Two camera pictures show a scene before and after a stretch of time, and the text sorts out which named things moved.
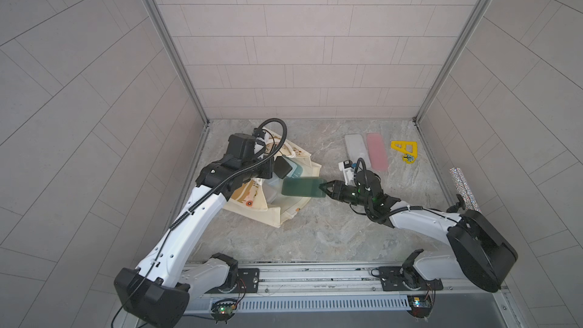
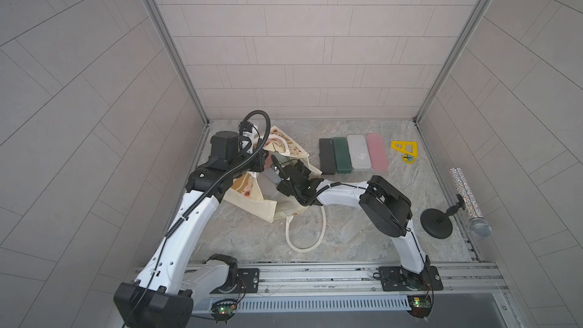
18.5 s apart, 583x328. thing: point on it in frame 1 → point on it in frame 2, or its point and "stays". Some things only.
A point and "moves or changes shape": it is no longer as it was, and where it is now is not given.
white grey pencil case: (356, 149) stays
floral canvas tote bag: (265, 195) stays
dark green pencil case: (306, 187) moves or changes shape
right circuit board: (421, 305) stays
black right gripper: (338, 187) → (284, 186)
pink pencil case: (377, 151) stays
